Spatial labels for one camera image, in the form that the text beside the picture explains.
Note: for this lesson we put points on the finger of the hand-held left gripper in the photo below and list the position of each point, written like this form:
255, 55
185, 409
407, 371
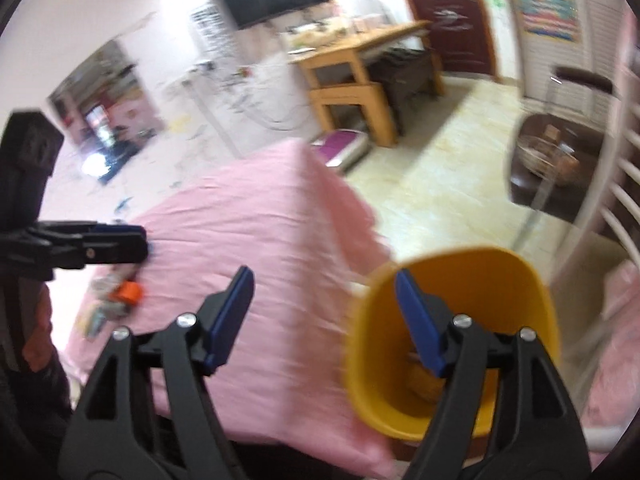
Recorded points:
120, 252
117, 230

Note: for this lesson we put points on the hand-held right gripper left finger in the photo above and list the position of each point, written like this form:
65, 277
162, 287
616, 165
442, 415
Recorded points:
231, 310

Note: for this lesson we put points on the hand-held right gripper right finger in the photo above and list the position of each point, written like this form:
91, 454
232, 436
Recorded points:
417, 315

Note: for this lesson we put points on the orange capped bottle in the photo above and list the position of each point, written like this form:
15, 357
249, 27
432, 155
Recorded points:
129, 294

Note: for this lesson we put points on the yellow plastic cup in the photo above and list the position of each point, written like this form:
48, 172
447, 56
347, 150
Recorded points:
500, 285

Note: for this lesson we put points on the crumpled wrapper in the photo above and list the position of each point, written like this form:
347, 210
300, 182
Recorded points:
95, 322

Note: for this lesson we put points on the pink tablecloth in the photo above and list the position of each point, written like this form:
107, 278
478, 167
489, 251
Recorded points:
250, 220

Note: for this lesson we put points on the dark brown chair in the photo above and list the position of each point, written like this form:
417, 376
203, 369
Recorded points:
550, 190

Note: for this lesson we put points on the purple bathroom scale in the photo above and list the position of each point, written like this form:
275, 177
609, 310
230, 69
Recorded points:
340, 145

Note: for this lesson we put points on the pink bedding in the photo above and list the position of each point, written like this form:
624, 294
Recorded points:
617, 360

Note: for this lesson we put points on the dark stool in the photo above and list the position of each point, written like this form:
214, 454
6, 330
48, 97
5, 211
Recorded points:
407, 77

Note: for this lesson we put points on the white bed railing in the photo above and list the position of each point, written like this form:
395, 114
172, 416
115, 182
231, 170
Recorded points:
617, 170

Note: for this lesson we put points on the wooden desk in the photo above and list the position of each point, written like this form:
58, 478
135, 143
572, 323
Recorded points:
350, 50

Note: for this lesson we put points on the dark red door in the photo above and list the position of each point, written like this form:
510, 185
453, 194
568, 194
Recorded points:
450, 10

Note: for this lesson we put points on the white wardrobe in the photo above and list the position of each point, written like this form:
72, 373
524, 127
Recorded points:
597, 35

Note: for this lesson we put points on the wall mirror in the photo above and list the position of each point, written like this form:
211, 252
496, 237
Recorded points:
105, 110

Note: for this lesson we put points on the white wall rack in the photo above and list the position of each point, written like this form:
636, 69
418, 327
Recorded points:
212, 30

